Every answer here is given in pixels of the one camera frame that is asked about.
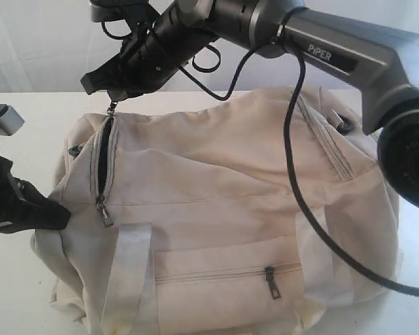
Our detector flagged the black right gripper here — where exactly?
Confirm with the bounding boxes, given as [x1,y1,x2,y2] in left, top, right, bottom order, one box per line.
[80,10,210,102]

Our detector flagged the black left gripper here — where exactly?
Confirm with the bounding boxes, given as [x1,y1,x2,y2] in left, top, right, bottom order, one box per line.
[0,156,71,234]

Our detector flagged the metal main zipper pull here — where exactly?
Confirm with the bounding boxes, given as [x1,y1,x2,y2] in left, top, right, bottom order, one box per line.
[107,101,119,118]

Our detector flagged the cream duffel bag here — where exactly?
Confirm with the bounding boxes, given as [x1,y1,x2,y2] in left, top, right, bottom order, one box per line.
[31,87,383,334]

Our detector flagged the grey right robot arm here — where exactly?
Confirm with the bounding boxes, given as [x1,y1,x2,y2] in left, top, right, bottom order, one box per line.
[81,1,419,207]

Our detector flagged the dark pocket zipper pull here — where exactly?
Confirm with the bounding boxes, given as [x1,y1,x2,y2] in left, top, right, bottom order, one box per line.
[264,266,282,300]

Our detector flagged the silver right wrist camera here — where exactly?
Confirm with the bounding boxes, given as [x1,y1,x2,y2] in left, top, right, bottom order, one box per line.
[89,0,139,23]

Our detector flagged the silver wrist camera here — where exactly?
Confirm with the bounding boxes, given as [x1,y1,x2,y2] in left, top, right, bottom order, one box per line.
[0,104,24,136]
[89,0,139,23]

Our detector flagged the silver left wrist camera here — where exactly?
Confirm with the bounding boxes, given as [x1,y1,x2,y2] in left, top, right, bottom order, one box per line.
[0,104,24,136]

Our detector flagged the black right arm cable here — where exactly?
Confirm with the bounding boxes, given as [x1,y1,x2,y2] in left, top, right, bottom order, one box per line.
[99,6,419,299]

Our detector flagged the black D-ring strap loop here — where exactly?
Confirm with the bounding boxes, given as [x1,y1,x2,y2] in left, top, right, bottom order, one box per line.
[331,110,357,135]

